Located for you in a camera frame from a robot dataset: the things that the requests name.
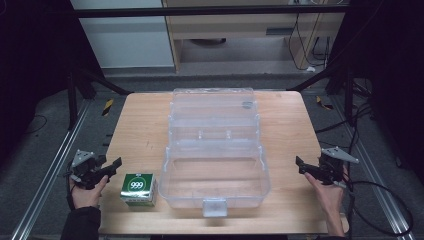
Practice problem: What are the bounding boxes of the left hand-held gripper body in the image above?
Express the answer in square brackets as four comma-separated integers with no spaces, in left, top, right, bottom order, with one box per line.
[70,149,108,191]

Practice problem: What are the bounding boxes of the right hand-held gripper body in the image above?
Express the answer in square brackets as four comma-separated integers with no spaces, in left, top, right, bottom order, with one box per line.
[318,146,360,186]

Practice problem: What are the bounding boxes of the person's left hand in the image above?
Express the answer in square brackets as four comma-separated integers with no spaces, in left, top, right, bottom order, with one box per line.
[68,174,110,211]

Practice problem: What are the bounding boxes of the person's right hand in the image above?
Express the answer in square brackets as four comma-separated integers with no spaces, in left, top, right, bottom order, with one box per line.
[303,170,350,223]

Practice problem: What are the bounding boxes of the green and white carton box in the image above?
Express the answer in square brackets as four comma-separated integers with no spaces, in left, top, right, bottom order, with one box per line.
[119,172,158,208]

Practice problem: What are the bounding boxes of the yellow and black tape strip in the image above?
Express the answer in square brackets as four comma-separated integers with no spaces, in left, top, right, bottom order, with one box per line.
[101,97,115,118]
[315,95,335,112]

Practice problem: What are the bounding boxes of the black metal stand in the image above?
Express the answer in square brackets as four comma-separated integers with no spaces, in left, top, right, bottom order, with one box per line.
[65,61,134,132]
[286,59,356,128]

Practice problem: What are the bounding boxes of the clear plastic storage box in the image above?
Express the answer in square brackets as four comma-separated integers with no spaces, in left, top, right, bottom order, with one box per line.
[157,87,272,219]

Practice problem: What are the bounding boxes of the white cabinet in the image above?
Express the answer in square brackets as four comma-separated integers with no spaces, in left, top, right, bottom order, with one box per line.
[69,0,176,70]

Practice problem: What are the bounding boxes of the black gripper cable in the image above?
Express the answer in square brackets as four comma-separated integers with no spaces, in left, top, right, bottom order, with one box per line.
[63,161,77,212]
[339,179,415,238]

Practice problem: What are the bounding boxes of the aluminium floor rail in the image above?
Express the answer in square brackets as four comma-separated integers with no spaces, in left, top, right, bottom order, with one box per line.
[331,95,418,240]
[9,99,92,240]

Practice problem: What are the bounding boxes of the black floor cables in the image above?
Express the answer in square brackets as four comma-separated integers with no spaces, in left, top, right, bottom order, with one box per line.
[315,99,378,151]

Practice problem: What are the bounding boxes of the black hanging cables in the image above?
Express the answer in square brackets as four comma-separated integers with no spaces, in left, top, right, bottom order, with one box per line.
[287,12,336,72]

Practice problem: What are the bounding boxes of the black horizontal frame bar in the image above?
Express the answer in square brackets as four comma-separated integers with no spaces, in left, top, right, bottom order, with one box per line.
[70,5,351,19]

